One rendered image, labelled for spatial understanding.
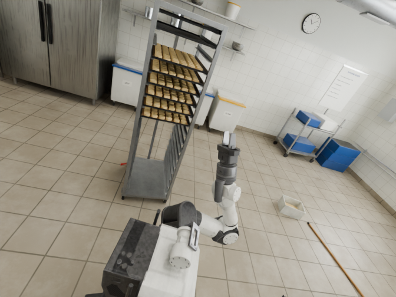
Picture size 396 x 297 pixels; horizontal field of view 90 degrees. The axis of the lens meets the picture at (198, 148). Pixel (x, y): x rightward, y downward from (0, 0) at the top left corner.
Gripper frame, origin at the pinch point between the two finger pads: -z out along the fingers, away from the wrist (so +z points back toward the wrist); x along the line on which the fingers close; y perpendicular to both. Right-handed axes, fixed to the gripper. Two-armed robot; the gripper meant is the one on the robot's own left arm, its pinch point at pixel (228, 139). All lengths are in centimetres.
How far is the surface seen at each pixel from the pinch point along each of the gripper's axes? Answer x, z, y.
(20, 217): -130, 87, 115
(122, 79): -320, -38, 7
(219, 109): -264, 9, -160
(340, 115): -211, 18, -459
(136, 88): -316, -24, -16
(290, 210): -93, 131, -176
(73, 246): -99, 105, 75
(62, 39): -308, -89, 86
